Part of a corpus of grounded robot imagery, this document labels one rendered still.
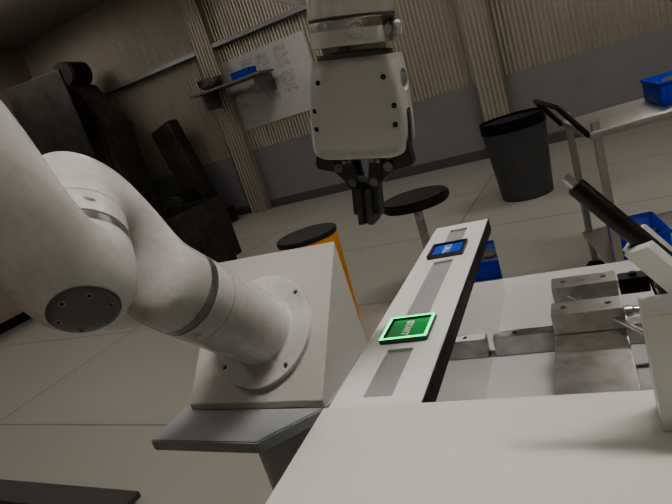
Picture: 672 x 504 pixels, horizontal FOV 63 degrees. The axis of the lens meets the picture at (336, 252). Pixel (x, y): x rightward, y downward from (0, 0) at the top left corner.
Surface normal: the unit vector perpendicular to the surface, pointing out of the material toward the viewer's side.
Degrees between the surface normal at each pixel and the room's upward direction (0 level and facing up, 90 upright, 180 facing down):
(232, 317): 108
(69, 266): 99
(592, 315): 90
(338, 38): 90
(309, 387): 45
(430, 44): 90
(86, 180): 53
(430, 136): 90
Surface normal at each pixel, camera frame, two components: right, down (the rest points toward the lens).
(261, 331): 0.75, 0.26
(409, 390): -0.29, -0.92
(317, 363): -0.49, -0.39
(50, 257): 0.33, 0.29
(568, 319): -0.35, 0.35
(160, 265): -0.03, -0.25
